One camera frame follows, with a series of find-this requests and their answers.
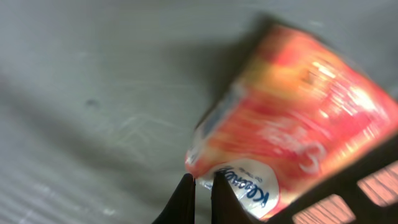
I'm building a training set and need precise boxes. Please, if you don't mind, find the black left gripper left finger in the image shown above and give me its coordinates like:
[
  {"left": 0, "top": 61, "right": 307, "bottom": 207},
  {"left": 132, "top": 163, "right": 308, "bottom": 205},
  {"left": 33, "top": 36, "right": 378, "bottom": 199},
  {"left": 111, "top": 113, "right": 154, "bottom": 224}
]
[{"left": 152, "top": 174, "right": 196, "bottom": 224}]

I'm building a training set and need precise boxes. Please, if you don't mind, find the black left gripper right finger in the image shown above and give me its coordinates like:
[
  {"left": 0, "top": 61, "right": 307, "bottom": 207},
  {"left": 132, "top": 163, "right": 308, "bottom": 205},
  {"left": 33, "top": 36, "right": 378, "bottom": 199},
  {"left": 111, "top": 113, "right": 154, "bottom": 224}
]
[{"left": 211, "top": 172, "right": 262, "bottom": 224}]

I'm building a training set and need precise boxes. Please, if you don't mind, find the grey plastic basket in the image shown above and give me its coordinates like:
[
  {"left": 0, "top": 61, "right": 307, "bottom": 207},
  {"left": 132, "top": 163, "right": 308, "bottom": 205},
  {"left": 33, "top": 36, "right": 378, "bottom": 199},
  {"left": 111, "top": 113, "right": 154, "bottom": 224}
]
[{"left": 1, "top": 0, "right": 397, "bottom": 223}]

